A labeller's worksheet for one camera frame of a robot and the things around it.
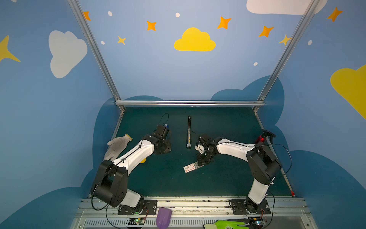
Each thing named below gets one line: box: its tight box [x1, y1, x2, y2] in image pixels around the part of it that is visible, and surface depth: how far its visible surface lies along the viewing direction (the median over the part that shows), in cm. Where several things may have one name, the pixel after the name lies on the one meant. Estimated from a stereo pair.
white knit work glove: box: [103, 134, 133, 162], surface depth 102 cm
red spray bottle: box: [255, 128, 277, 145], surface depth 90 cm
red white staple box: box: [183, 161, 205, 174], surface depth 90 cm
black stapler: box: [186, 115, 193, 149], surface depth 105 cm
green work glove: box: [203, 219, 250, 229], surface depth 70 cm
